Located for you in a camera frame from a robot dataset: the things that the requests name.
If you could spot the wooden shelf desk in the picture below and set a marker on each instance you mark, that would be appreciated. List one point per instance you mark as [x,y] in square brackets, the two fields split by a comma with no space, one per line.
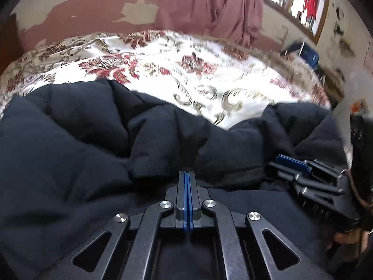
[332,84]

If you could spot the pink curtain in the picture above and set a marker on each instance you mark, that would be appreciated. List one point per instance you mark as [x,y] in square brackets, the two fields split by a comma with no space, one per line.
[189,3]
[250,5]

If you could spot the blue backpack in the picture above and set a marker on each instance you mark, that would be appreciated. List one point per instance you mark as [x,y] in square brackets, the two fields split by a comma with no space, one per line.
[306,54]

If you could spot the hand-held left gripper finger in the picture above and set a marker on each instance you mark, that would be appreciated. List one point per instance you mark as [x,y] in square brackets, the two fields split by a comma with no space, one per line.
[190,195]
[183,195]

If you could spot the dark navy padded jacket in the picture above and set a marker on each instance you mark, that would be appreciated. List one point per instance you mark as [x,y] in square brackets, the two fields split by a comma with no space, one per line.
[87,151]

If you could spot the round wall clock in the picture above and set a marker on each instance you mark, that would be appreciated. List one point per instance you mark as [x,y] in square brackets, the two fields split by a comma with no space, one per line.
[339,13]

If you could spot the small wall shelf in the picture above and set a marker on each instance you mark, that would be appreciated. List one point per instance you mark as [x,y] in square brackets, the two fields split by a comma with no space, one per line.
[347,45]

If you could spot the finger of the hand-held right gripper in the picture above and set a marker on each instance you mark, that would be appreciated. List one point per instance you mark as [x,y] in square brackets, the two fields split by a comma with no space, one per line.
[314,192]
[291,160]

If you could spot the black wall ornament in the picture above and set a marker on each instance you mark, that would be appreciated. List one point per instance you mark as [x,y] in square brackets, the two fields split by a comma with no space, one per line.
[338,29]

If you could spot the wooden headboard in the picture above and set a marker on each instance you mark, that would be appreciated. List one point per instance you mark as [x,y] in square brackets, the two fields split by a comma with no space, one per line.
[7,43]

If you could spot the floral bedspread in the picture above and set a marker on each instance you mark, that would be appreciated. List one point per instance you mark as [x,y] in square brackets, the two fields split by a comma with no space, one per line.
[174,64]

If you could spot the person's right hand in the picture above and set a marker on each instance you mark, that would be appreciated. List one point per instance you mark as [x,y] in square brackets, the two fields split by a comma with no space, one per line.
[346,239]

